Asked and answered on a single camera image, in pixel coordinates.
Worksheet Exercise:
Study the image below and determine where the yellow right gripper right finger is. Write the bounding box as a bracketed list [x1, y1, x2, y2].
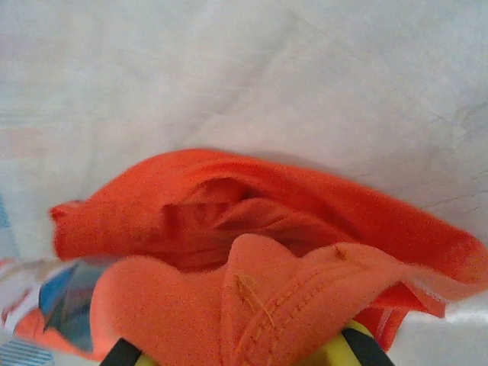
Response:
[323, 319, 390, 366]

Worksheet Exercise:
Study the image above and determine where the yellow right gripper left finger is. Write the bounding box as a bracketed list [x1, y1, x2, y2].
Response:
[101, 337, 161, 366]

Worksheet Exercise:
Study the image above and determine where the orange t-shirt with print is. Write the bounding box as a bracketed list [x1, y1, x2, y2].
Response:
[0, 148, 488, 366]

